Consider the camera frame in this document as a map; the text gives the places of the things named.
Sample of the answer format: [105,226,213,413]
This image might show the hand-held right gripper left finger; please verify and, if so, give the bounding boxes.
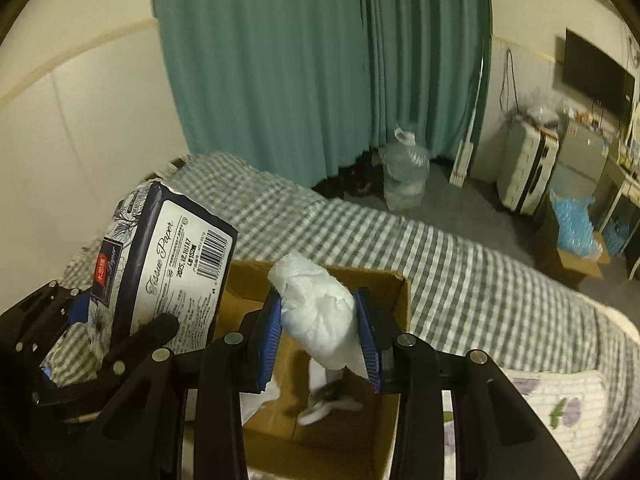
[90,290,283,480]

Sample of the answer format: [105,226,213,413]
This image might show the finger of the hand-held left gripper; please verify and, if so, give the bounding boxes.
[0,281,93,361]
[97,312,182,386]

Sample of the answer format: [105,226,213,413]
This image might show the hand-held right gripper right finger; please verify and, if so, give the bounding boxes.
[352,287,583,480]

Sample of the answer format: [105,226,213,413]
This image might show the white plastic bag bundle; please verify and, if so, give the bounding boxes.
[268,253,369,377]

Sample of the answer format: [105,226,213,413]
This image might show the dark blue tissue paper pack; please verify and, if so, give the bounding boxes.
[39,180,240,390]

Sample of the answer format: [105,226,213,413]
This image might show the brown cardboard box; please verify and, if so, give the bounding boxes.
[212,258,412,480]

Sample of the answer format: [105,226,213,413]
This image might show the white crumpled cloth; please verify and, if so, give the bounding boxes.
[240,375,282,427]

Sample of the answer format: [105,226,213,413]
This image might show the grey and white sock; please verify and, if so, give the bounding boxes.
[297,377,366,427]

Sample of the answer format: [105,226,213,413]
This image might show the grey checkered bed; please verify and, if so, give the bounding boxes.
[40,152,640,391]

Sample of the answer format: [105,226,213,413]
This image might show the dark clothes pile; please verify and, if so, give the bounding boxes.
[312,152,387,199]

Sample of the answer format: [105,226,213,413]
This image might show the large clear water bottle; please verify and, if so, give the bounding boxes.
[378,127,431,213]

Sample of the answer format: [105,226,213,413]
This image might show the small open cardboard box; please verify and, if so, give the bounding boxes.
[537,199,612,289]

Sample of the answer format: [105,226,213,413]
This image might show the white suitcase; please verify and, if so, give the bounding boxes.
[496,118,560,217]

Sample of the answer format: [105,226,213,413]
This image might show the blue plastic bag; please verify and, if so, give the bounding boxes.
[548,190,604,262]

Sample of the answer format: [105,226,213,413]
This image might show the grey mini fridge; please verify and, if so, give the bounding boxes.
[532,119,612,228]

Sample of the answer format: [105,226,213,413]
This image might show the green curtain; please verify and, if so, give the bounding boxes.
[150,0,492,190]

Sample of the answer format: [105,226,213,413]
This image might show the clear plastic bags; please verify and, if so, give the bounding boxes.
[519,86,572,132]

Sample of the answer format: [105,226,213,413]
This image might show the light wooden desk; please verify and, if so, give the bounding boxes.
[597,147,640,257]

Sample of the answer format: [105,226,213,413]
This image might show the black cable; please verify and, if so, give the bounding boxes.
[499,48,522,117]

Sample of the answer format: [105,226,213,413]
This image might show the black wall television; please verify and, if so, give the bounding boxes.
[562,28,637,122]

